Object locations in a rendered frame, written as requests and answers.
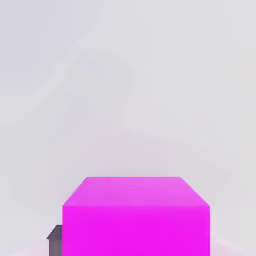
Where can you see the small magenta cube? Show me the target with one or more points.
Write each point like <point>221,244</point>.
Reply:
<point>136,224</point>

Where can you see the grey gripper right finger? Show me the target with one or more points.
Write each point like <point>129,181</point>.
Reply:
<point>224,247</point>

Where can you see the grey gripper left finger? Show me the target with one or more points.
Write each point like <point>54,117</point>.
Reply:
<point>56,243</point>

